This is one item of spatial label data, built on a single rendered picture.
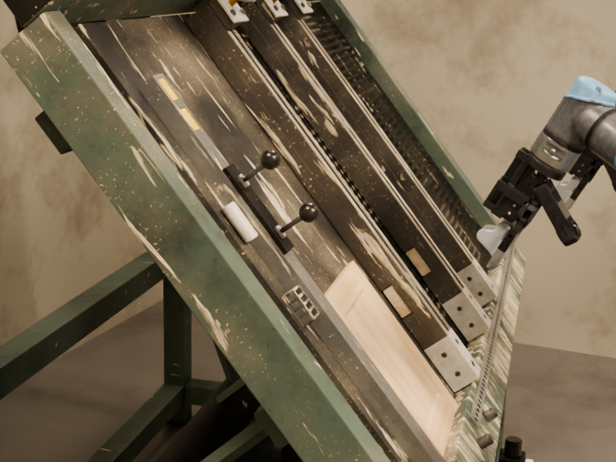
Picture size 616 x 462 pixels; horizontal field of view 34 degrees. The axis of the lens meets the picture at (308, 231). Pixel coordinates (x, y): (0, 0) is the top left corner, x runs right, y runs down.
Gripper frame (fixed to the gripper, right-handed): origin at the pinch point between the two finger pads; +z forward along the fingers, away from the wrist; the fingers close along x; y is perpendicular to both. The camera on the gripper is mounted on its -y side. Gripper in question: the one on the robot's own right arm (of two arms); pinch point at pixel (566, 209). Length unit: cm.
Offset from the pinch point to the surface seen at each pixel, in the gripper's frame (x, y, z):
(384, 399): 65, 8, 34
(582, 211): -264, -4, 64
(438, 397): 34, 0, 43
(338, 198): 22, 44, 21
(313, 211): 71, 37, 7
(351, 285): 40, 28, 29
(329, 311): 65, 26, 25
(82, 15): 81, 90, -3
